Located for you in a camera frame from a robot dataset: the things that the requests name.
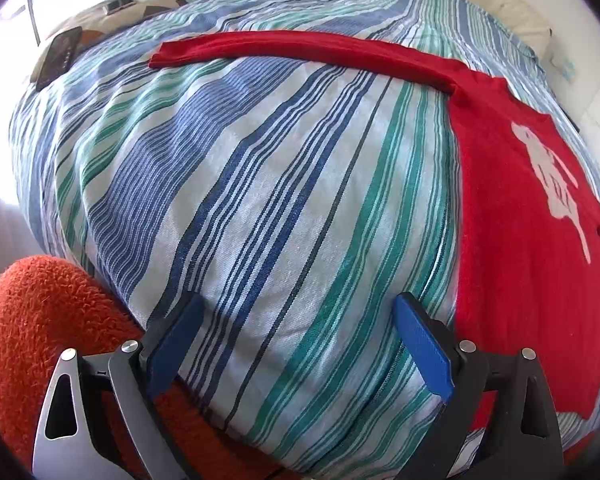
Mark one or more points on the red sweater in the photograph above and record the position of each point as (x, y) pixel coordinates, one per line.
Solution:
(510, 260)

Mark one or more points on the small black device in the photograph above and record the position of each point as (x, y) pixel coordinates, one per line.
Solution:
(119, 4)

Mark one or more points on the patterned pillow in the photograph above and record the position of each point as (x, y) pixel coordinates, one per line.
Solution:
(152, 2)

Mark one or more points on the orange fuzzy clothing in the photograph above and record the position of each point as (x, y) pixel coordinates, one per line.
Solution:
(30, 320)

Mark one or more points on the cream headboard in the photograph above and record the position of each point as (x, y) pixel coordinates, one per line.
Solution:
(510, 10)

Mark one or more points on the striped bed cover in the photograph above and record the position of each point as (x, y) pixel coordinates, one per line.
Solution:
(280, 185)

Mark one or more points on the black smartphone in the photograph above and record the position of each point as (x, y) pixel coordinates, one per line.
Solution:
(57, 57)

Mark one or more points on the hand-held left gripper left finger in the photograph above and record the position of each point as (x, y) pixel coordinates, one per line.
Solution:
(176, 339)

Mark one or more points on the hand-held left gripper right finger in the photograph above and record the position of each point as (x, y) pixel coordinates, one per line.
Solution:
(422, 340)

